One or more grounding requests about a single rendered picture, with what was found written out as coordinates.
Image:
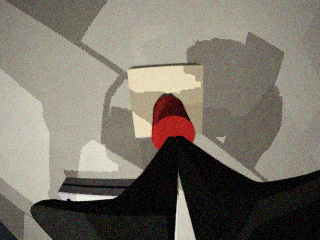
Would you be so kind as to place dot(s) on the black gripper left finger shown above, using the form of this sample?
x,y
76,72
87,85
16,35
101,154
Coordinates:
x,y
146,210

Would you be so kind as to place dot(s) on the red translucent cylinder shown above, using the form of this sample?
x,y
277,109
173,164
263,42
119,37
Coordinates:
x,y
169,119

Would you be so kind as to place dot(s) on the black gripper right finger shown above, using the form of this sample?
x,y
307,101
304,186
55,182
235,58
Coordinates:
x,y
225,205

